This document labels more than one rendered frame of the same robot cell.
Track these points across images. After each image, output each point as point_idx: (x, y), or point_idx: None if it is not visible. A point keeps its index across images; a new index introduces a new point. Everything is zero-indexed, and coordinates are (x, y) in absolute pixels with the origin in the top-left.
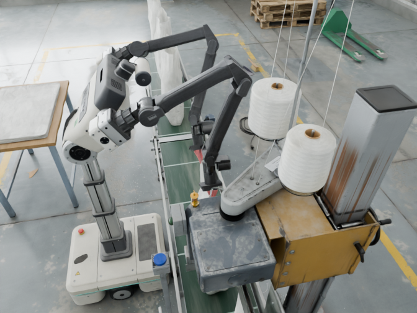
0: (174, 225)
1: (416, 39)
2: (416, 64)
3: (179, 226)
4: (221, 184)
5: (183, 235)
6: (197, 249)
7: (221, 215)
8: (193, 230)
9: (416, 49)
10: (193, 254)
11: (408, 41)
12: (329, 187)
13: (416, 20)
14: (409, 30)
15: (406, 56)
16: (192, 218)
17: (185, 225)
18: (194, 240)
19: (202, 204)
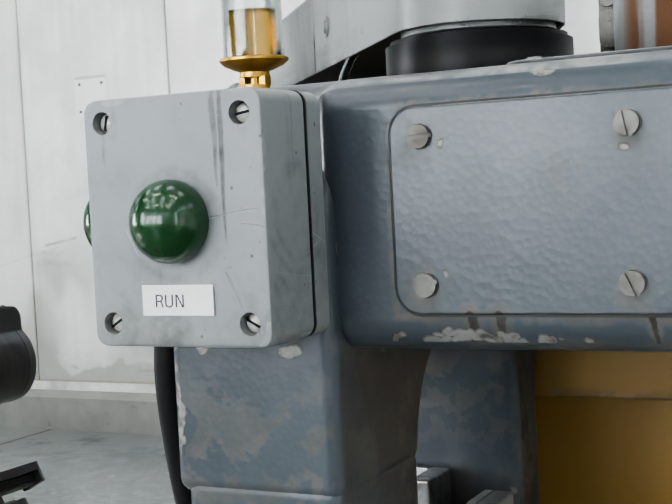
0: (268, 155)
1: (51, 452)
2: (107, 493)
3: (292, 178)
4: (32, 475)
5: (313, 325)
6: (664, 54)
7: (481, 60)
8: (467, 69)
9: (74, 469)
10: (583, 262)
11: (35, 460)
12: (663, 26)
13: (14, 416)
14: (15, 442)
15: (61, 487)
16: (354, 79)
17: (317, 183)
18: (566, 67)
19: (292, 85)
